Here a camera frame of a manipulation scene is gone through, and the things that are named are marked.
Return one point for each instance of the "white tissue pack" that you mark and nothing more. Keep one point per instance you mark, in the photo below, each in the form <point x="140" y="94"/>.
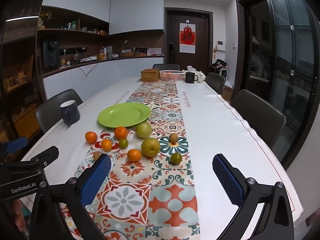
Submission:
<point x="201" y="76"/>

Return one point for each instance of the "green plate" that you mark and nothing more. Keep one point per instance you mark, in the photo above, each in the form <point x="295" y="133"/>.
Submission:
<point x="124" y="114"/>

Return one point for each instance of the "yellow pear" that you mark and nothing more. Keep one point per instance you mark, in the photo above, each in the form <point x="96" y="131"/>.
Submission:
<point x="150" y="147"/>

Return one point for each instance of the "orange mandarin front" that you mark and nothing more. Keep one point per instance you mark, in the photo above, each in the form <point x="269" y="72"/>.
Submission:
<point x="134" y="155"/>

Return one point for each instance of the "green pear near plate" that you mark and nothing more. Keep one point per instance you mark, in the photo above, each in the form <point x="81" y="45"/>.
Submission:
<point x="143" y="130"/>

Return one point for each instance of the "left hand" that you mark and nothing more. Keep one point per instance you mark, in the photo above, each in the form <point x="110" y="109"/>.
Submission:
<point x="15" y="210"/>

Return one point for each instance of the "red door poster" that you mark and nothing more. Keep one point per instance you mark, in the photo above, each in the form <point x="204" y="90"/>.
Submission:
<point x="187" y="38"/>

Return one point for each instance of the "patterned table runner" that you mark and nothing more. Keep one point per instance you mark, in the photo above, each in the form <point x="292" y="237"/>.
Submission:
<point x="149" y="192"/>

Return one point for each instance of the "black mug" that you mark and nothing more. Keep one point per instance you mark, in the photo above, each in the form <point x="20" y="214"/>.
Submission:
<point x="191" y="77"/>

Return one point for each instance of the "woven wicker basket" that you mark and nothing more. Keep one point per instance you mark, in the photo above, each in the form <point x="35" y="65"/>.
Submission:
<point x="150" y="75"/>

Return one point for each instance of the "grey chair right far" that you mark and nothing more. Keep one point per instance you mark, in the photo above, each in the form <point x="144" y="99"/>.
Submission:
<point x="215" y="81"/>

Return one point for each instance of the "clear fruit container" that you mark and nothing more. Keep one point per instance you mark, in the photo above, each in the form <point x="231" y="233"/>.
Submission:
<point x="172" y="75"/>

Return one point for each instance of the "grey chair table end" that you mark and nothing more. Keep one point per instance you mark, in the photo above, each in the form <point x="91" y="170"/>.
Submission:
<point x="166" y="66"/>

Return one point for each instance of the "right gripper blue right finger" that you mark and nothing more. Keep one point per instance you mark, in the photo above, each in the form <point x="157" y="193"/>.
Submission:
<point x="275" y="221"/>

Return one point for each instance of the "dark blue mug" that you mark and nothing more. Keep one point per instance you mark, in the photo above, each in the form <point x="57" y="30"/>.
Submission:
<point x="70" y="112"/>

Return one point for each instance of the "grey chair left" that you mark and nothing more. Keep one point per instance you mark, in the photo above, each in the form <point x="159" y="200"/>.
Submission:
<point x="49" y="113"/>

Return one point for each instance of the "white wall intercom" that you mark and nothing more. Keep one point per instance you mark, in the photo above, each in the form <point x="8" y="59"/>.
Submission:
<point x="220" y="45"/>

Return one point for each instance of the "grey chair right near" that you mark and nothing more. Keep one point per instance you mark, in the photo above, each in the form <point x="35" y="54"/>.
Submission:
<point x="261" y="116"/>

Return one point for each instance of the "brown kiwi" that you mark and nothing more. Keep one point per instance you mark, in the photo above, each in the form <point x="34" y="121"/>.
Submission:
<point x="96" y="155"/>
<point x="173" y="137"/>

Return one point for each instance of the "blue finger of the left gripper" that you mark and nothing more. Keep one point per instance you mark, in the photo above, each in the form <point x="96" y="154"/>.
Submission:
<point x="16" y="145"/>
<point x="43" y="159"/>

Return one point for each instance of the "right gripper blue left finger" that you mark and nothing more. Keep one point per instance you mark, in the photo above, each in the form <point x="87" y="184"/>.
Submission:
<point x="47" y="219"/>

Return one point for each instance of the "orange mandarin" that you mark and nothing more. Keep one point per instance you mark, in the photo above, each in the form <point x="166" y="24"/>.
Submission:
<point x="134" y="155"/>
<point x="120" y="132"/>
<point x="106" y="145"/>
<point x="91" y="137"/>

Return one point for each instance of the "small green fruit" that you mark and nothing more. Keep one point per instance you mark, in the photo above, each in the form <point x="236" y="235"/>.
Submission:
<point x="176" y="158"/>
<point x="123" y="143"/>

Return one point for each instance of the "white tablecloth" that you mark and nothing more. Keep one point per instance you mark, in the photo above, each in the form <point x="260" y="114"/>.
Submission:
<point x="212" y="126"/>

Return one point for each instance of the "black coffee machine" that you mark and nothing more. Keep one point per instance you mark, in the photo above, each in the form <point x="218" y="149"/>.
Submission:
<point x="51" y="54"/>

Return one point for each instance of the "dark wooden door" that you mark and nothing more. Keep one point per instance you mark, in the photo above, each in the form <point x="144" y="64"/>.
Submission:
<point x="202" y="59"/>

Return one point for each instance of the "grey chair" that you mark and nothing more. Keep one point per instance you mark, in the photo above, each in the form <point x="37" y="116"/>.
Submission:
<point x="261" y="116"/>
<point x="49" y="113"/>
<point x="215" y="81"/>

